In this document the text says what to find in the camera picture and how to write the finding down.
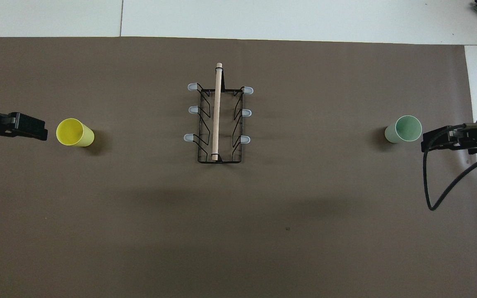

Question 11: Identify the black wire cup rack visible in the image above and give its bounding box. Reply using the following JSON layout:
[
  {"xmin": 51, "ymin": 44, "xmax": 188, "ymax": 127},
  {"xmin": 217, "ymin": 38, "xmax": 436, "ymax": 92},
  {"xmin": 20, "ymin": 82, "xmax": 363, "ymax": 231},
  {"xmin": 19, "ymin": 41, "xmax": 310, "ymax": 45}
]
[{"xmin": 184, "ymin": 63, "xmax": 254, "ymax": 164}]

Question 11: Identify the pale green plastic cup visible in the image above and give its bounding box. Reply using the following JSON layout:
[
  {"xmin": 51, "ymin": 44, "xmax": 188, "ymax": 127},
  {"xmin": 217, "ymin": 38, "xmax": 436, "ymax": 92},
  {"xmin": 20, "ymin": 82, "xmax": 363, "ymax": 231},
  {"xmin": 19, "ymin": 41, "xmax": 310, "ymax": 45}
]
[{"xmin": 384, "ymin": 115, "xmax": 423, "ymax": 144}]

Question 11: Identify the yellow plastic cup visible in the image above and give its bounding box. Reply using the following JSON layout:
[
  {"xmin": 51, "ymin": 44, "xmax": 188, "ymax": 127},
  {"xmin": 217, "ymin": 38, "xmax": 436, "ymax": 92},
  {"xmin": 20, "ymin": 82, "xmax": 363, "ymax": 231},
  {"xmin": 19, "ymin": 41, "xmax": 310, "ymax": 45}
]
[{"xmin": 56, "ymin": 118, "xmax": 95, "ymax": 147}]

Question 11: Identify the brown table mat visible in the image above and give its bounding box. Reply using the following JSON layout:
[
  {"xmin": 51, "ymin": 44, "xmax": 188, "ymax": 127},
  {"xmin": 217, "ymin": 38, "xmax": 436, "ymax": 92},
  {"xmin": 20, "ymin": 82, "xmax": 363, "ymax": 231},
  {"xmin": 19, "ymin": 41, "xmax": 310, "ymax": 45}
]
[{"xmin": 0, "ymin": 36, "xmax": 477, "ymax": 298}]

